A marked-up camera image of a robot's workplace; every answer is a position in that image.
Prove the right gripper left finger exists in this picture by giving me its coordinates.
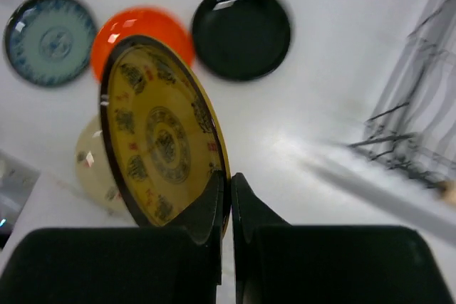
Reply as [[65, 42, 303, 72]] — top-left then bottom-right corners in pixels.
[[177, 172, 224, 245]]

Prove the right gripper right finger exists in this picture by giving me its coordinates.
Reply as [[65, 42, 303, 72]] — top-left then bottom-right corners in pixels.
[[231, 172, 290, 303]]

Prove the yellow patterned plate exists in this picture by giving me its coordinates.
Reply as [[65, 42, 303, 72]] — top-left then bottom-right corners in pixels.
[[99, 35, 231, 227]]

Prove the cream plate with flowers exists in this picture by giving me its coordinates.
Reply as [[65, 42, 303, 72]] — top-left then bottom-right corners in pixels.
[[75, 115, 132, 219]]

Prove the orange plate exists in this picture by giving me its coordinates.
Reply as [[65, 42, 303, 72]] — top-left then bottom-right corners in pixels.
[[90, 5, 196, 83]]

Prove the blue patterned plate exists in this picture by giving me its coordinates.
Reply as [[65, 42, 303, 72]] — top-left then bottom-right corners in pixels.
[[3, 0, 98, 88]]

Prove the black wire dish rack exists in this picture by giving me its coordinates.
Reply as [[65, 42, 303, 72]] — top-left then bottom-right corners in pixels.
[[350, 0, 455, 203]]

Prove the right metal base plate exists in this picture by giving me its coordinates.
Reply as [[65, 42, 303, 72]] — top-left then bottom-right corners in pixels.
[[1, 150, 40, 250]]

